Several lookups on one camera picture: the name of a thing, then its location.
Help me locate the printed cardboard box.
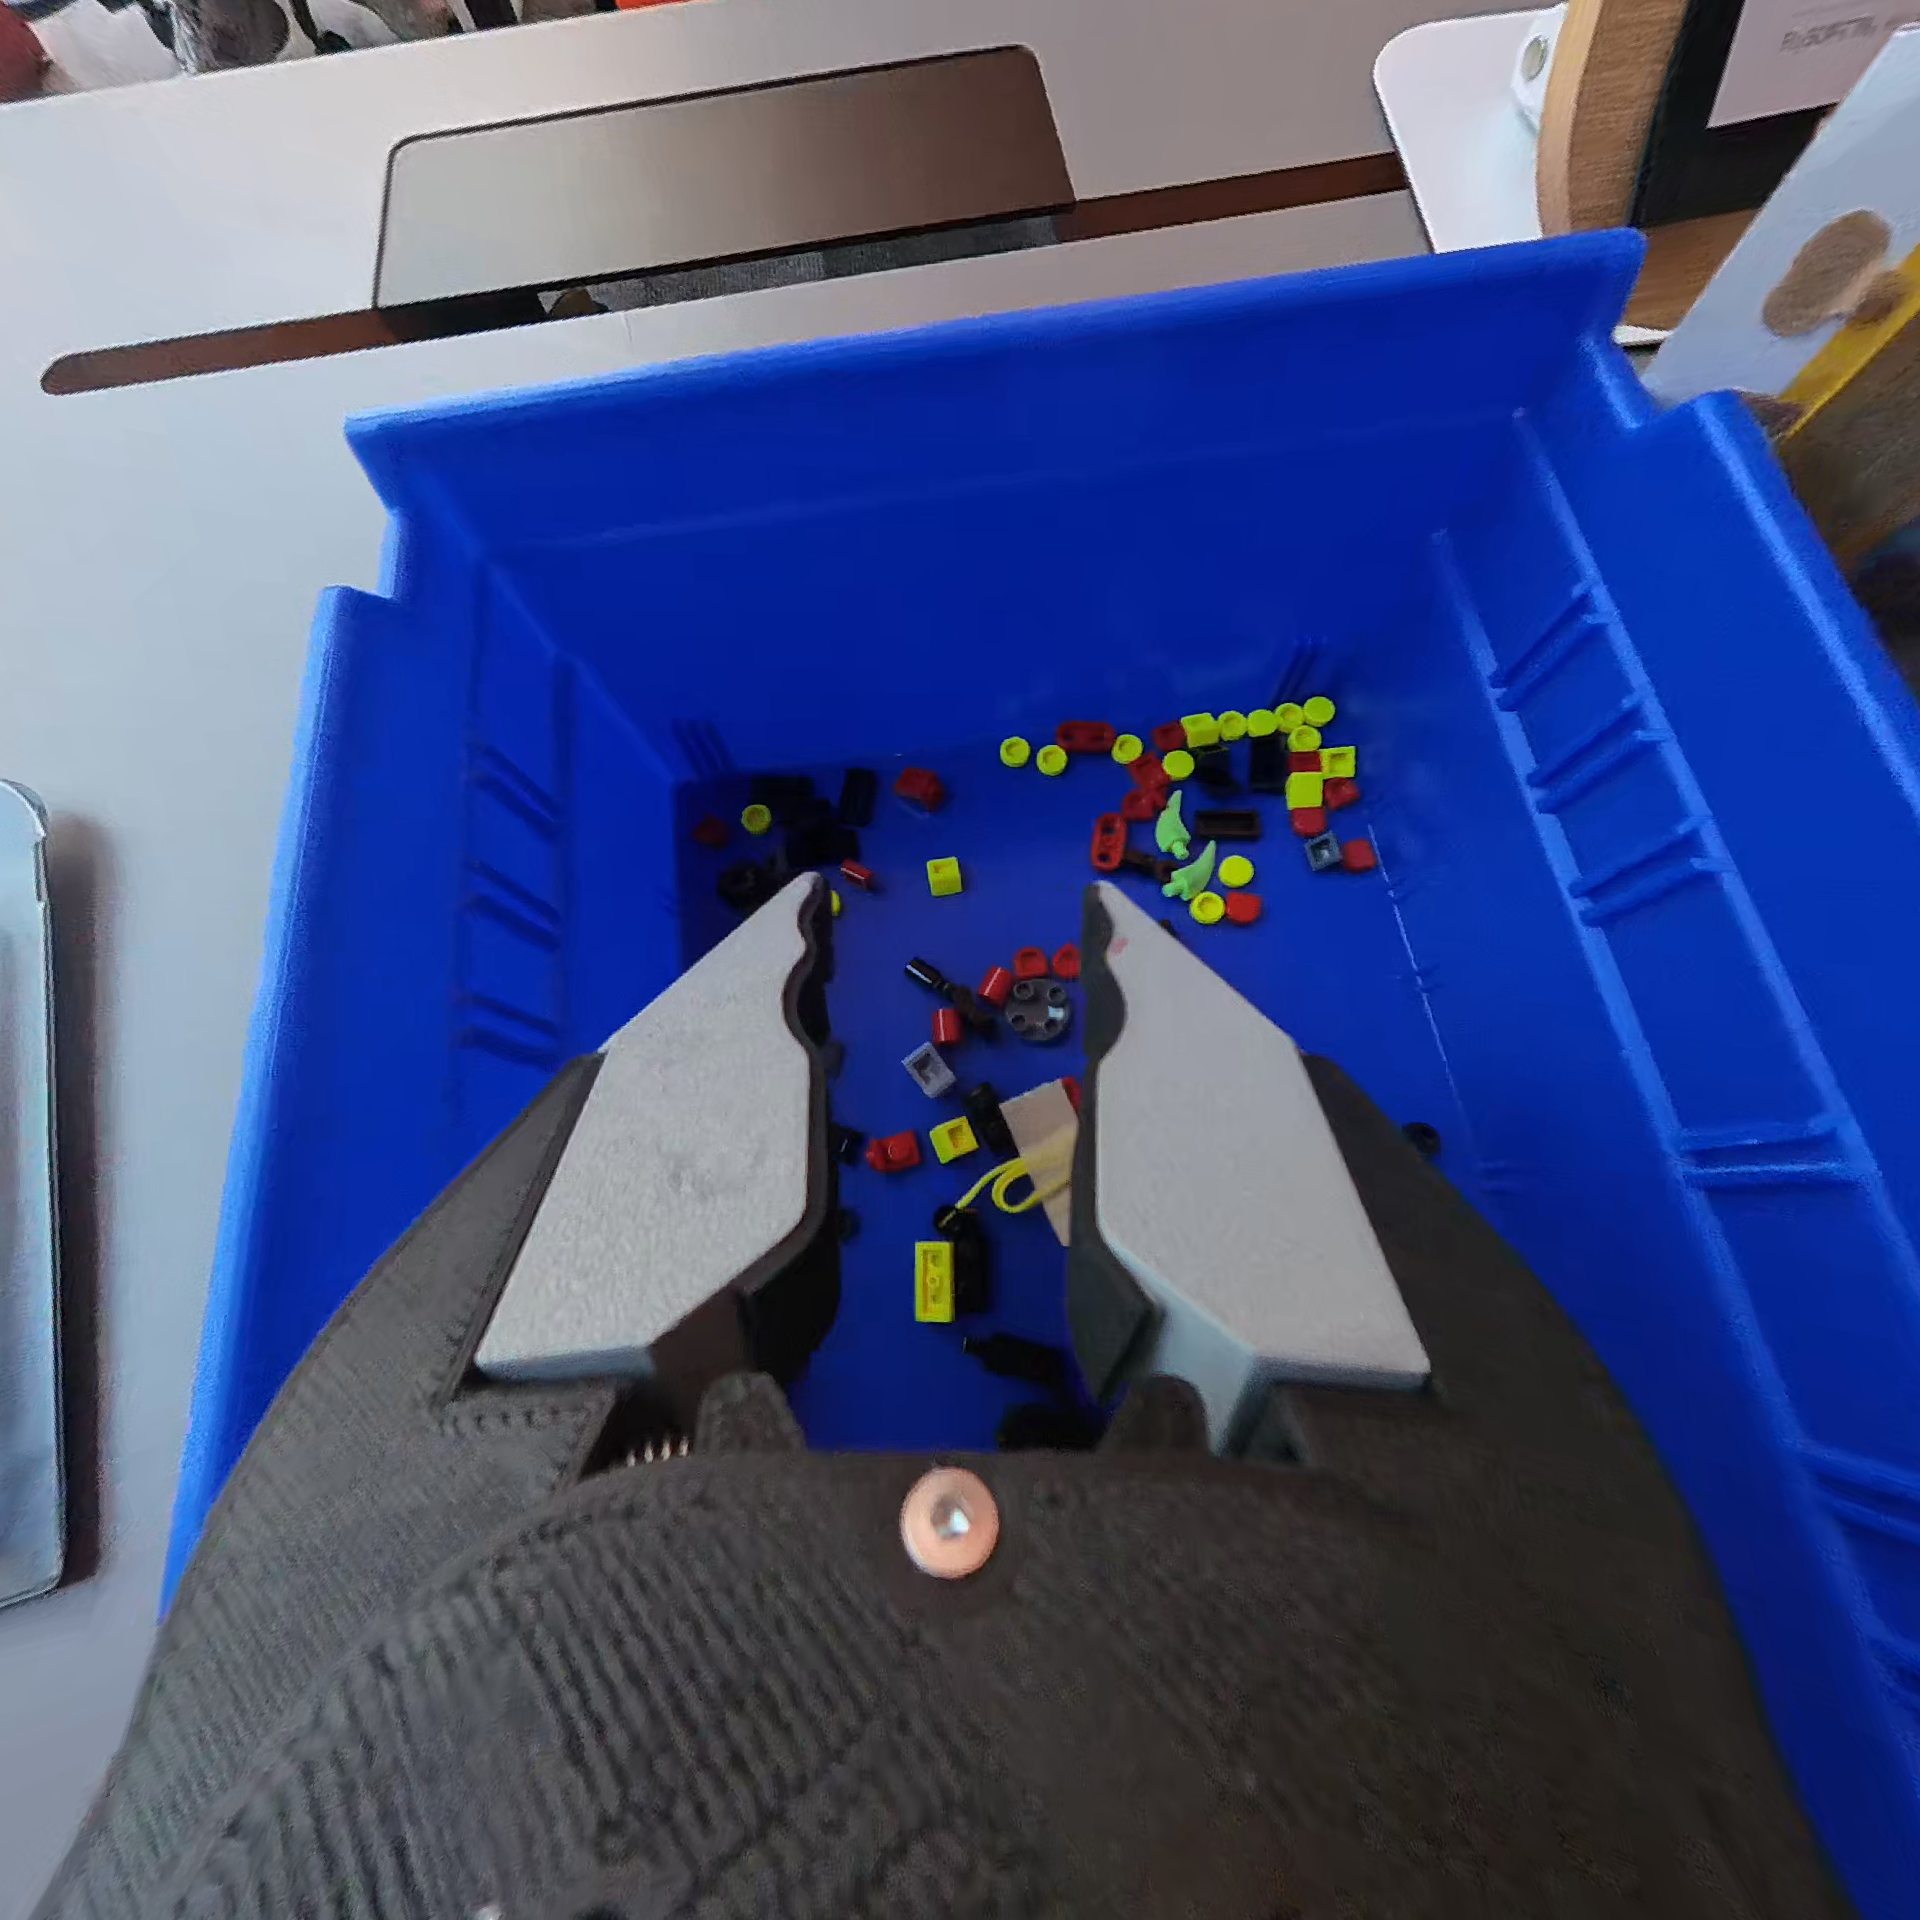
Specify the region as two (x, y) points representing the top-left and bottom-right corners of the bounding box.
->
(1641, 29), (1920, 601)

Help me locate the grey desk cable cover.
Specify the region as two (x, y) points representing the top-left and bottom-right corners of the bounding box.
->
(372, 46), (1078, 310)

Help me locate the pile of small lego pieces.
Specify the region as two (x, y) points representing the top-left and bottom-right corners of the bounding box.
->
(681, 693), (1442, 1449)

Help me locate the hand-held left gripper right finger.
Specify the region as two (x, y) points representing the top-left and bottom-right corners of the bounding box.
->
(1063, 879), (1433, 1449)

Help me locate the tan lego part with yellow string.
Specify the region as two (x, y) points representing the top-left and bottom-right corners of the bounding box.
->
(961, 1079), (1085, 1250)

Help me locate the wooden stand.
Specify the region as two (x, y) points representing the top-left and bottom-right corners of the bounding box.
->
(1535, 0), (1761, 335)

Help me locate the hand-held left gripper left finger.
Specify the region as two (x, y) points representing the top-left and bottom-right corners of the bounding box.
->
(471, 871), (846, 1389)

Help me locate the blue plastic storage bin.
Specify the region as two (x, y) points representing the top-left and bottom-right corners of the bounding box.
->
(158, 228), (1920, 1920)

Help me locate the white round stand base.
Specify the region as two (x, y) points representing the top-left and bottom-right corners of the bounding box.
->
(1371, 0), (1565, 253)

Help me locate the black white patterned cloth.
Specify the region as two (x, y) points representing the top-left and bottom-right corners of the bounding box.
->
(0, 0), (601, 105)

